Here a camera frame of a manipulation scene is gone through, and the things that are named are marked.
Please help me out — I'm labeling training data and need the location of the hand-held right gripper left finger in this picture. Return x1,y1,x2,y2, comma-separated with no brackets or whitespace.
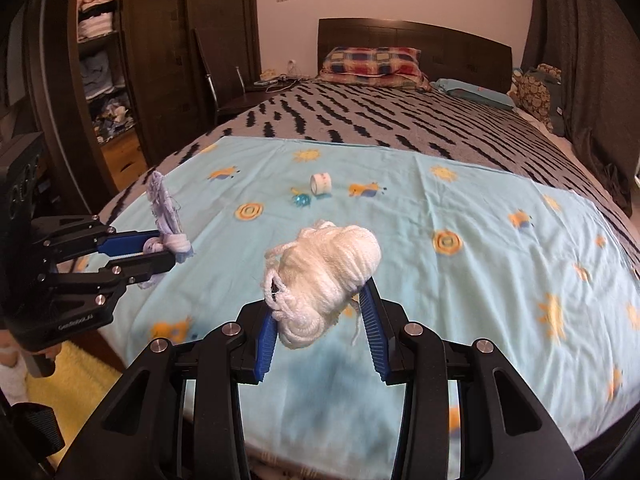
54,302,281,480

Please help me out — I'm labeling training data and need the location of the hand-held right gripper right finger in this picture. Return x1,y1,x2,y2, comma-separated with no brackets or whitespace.
357,277,586,480

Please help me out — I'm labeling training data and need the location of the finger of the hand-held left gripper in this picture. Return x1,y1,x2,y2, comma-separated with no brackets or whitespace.
31,214,162,273
10,250,177,352

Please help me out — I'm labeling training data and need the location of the purple yarn bundle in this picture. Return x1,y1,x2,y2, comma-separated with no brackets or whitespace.
142,171,193,291

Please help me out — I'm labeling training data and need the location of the white yarn ball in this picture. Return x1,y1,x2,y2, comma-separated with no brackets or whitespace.
261,220,382,352

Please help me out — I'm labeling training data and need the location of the yellow fluffy rug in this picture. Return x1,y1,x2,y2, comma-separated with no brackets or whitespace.
25,340,123,461

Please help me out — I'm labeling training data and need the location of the light blue printed sheet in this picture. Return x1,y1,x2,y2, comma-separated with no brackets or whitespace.
107,135,640,466

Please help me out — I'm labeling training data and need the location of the dark nightstand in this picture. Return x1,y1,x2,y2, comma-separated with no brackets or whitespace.
216,82,286,118

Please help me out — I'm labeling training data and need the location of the stack of folded clothes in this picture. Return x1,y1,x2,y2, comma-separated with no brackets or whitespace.
77,0,138,146

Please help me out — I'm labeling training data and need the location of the dark metal chair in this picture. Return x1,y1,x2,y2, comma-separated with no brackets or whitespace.
192,27,251,116

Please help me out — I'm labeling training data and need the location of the dark wooden wardrobe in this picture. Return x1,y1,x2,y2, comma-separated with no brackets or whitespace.
25,0,261,201

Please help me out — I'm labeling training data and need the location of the grey black striped bedspread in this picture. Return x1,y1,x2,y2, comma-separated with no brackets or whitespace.
100,80,640,271

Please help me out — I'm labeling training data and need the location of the blue pillow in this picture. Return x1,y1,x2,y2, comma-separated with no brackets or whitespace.
431,77,516,111

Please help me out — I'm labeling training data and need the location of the plaid pillow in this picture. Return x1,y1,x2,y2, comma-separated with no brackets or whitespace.
315,46,432,92

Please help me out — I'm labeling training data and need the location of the brown patterned cushion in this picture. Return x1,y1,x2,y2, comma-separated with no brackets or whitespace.
507,63,563,133

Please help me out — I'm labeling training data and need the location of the dark wooden headboard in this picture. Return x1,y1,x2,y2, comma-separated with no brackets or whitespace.
318,18,514,86

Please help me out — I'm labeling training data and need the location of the brown curtain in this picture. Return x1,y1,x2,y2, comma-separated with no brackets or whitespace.
522,0,640,216

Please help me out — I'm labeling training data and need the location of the black webbing strap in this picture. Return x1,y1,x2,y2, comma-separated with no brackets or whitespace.
0,402,66,466

